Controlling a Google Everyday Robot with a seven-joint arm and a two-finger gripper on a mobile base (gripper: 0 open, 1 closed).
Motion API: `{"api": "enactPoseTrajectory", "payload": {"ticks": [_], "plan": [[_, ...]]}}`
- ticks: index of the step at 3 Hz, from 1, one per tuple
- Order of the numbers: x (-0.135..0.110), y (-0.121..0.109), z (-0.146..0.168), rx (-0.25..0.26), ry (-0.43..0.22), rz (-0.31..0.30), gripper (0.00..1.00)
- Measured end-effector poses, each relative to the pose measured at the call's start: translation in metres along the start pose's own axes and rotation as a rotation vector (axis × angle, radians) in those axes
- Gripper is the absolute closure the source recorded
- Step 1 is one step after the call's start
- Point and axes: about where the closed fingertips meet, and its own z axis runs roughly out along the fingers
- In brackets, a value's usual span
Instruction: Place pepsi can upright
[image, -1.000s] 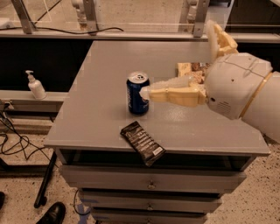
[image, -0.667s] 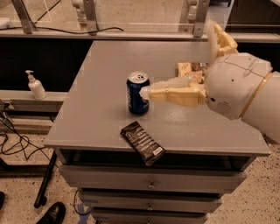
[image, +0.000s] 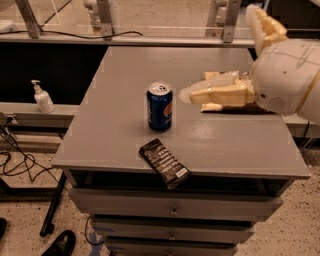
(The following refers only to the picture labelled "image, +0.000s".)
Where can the white pump bottle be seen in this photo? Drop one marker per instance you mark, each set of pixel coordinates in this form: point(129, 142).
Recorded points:
point(42, 98)

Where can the grey drawer cabinet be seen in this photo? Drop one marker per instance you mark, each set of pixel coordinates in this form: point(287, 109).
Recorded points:
point(227, 154)

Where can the brown chip bag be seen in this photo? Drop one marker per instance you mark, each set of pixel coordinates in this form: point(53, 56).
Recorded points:
point(248, 108)

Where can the black shoe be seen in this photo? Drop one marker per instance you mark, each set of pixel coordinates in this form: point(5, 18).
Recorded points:
point(63, 245)

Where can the black snack bar wrapper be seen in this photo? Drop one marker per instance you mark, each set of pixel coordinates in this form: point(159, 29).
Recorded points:
point(164, 163)

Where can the metal frame post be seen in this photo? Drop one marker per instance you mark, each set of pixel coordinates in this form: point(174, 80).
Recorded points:
point(27, 14)
point(232, 12)
point(105, 18)

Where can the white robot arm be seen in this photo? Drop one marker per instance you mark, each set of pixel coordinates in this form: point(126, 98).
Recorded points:
point(284, 79)

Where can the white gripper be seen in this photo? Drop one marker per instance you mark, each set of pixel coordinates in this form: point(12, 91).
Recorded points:
point(282, 79)

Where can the left metal frame post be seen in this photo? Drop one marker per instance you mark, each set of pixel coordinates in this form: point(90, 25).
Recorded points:
point(27, 14)

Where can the black metal stand leg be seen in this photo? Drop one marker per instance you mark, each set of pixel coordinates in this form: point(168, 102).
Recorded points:
point(48, 226)

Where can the right metal frame post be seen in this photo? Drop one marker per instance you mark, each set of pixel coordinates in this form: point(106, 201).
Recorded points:
point(232, 12)

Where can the middle grey drawer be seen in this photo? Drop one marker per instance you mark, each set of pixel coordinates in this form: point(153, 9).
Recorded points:
point(172, 230)

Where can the middle metal frame post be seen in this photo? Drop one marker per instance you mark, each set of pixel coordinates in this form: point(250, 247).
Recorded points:
point(105, 18)

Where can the bottom grey drawer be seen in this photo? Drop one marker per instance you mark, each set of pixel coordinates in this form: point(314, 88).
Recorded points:
point(134, 247)

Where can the grey drawer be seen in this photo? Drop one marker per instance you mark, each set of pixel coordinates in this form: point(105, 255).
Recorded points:
point(175, 205)
point(134, 247)
point(172, 230)

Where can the top grey drawer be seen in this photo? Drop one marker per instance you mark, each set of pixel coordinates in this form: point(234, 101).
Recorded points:
point(175, 205)

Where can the blue pepsi can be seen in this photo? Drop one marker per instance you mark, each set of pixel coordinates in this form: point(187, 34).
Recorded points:
point(159, 106)

